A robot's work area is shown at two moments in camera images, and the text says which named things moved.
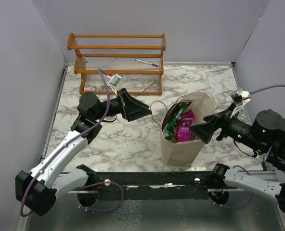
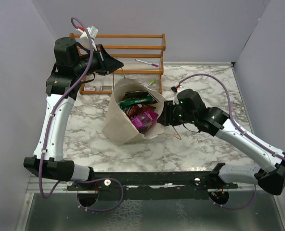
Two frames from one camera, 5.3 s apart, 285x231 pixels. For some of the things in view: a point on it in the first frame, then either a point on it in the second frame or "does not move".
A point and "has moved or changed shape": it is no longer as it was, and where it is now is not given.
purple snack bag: (187, 119) to (144, 121)
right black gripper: (204, 130) to (167, 117)
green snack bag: (176, 115) has moved or changed shape
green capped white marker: (153, 81) does not move
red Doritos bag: (176, 126) has moved or changed shape
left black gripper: (133, 109) to (107, 63)
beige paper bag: (183, 155) to (119, 128)
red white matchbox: (90, 88) does not move
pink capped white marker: (152, 64) does not move
